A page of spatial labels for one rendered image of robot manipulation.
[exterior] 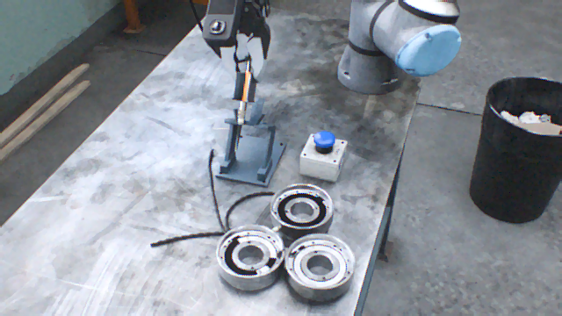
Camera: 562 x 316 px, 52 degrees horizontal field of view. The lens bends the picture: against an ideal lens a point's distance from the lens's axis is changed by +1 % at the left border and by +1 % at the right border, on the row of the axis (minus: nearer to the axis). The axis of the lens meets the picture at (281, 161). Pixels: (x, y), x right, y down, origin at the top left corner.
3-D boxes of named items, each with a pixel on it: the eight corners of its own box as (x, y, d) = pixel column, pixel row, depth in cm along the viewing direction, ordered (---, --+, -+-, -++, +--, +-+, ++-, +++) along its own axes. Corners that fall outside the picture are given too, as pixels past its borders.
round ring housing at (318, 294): (367, 279, 88) (370, 262, 85) (318, 318, 83) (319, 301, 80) (320, 240, 94) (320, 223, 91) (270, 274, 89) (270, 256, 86)
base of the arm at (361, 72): (346, 53, 139) (349, 16, 132) (408, 65, 135) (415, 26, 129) (329, 87, 128) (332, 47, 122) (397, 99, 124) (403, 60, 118)
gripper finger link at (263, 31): (276, 54, 93) (263, 3, 88) (274, 59, 92) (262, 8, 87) (248, 57, 95) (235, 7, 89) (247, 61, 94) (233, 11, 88)
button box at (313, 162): (336, 183, 104) (338, 162, 101) (299, 174, 106) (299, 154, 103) (347, 155, 110) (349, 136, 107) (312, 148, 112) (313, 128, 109)
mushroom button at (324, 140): (330, 166, 104) (332, 145, 101) (310, 161, 105) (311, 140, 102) (336, 152, 107) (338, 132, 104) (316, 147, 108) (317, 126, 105)
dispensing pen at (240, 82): (224, 149, 96) (239, 49, 94) (232, 147, 100) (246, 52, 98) (236, 152, 96) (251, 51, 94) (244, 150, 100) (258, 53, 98)
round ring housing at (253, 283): (298, 271, 89) (299, 254, 87) (242, 306, 84) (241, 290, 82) (259, 231, 96) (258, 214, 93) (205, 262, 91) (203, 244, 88)
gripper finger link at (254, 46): (279, 67, 100) (268, 18, 94) (272, 85, 95) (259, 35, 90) (262, 68, 101) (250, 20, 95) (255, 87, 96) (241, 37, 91)
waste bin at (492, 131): (555, 240, 199) (601, 145, 171) (455, 218, 207) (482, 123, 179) (554, 177, 224) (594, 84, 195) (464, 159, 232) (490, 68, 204)
